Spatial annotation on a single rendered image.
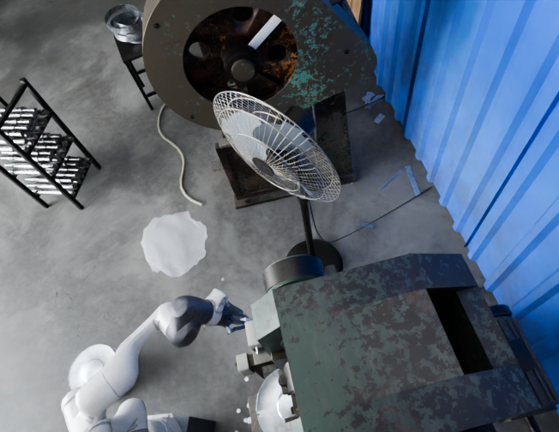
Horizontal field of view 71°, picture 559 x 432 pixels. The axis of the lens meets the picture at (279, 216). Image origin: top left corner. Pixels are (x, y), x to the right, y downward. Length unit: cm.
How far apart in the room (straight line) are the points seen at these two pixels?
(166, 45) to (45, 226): 220
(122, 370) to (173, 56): 122
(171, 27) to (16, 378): 239
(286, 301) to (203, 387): 165
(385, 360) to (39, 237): 304
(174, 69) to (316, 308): 124
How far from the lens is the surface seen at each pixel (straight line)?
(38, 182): 354
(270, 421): 167
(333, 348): 95
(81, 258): 326
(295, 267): 110
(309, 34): 183
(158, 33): 175
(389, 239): 275
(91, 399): 143
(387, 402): 94
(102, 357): 262
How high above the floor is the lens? 243
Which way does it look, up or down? 59 degrees down
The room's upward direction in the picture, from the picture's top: 15 degrees counter-clockwise
